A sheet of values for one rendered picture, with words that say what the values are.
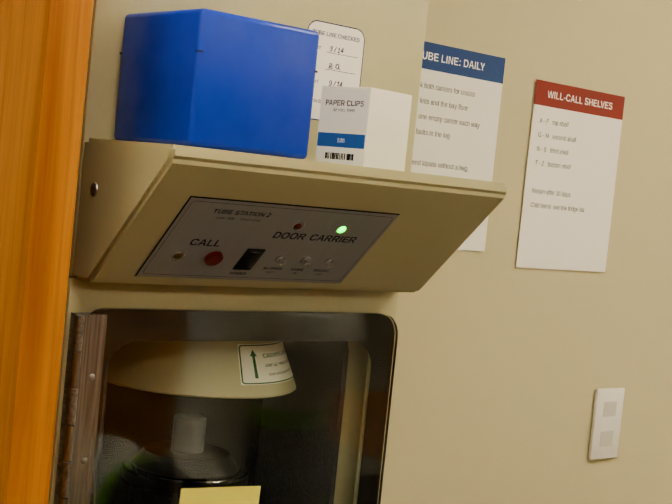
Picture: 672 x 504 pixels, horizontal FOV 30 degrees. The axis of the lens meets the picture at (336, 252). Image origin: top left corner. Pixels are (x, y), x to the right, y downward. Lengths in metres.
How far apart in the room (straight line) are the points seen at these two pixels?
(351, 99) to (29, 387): 0.33
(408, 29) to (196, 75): 0.31
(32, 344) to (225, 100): 0.20
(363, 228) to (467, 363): 0.87
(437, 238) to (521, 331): 0.88
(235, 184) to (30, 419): 0.20
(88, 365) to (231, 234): 0.14
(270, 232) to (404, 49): 0.25
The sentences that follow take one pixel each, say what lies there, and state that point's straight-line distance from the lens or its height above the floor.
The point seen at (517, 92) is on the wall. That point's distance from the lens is 1.83.
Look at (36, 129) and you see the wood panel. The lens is 0.79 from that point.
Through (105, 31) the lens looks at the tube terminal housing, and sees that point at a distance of 0.91.
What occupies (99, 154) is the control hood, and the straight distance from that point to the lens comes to 0.88.
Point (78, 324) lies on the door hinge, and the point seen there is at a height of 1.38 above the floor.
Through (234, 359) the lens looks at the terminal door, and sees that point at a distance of 0.98.
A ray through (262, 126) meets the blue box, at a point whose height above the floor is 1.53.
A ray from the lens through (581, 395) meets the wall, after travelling 2.02.
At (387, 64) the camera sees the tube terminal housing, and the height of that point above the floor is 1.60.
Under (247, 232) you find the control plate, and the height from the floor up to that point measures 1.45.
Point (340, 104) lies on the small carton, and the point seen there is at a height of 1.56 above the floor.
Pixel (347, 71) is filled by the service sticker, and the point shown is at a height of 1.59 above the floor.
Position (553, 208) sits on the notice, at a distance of 1.90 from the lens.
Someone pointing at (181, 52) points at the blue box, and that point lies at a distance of 0.84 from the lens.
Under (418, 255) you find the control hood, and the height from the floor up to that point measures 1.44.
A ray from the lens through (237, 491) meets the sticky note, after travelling 1.01.
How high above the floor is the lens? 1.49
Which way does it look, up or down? 3 degrees down
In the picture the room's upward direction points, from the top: 6 degrees clockwise
